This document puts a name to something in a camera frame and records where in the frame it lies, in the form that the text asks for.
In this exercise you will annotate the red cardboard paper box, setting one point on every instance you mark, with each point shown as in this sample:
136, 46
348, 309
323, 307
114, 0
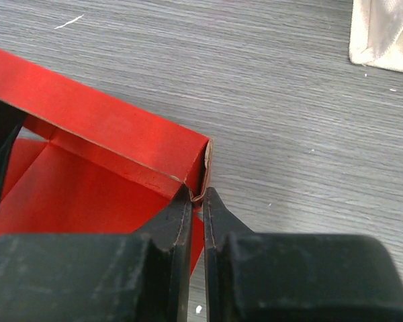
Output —
99, 164

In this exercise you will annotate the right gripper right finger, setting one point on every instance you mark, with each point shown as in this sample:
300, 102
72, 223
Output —
254, 276

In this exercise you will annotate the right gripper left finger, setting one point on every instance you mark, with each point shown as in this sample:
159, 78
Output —
140, 276

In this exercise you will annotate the beige canvas tote bag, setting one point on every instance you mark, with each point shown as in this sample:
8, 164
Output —
376, 34

